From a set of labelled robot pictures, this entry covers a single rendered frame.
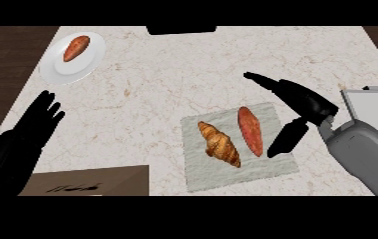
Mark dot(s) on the golden brown croissant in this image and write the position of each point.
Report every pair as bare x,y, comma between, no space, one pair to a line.
220,145

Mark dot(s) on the pale grey cloth placemat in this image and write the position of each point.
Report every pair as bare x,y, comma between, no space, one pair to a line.
238,149

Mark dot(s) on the black appliance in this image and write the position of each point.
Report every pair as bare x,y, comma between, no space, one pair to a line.
182,29

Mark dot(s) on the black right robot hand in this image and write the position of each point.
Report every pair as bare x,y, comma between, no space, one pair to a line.
300,98

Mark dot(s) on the long orange sweet potato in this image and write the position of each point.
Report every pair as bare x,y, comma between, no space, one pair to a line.
250,130

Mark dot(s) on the small orange sweet potato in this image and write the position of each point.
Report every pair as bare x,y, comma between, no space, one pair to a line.
75,48

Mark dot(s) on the white round plate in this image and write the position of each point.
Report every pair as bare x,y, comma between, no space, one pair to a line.
74,58

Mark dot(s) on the brown wooden box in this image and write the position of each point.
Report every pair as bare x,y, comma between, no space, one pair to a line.
89,181

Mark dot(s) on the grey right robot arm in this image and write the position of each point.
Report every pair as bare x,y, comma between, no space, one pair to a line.
354,149

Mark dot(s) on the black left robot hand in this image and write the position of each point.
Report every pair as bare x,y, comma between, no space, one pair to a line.
27,139

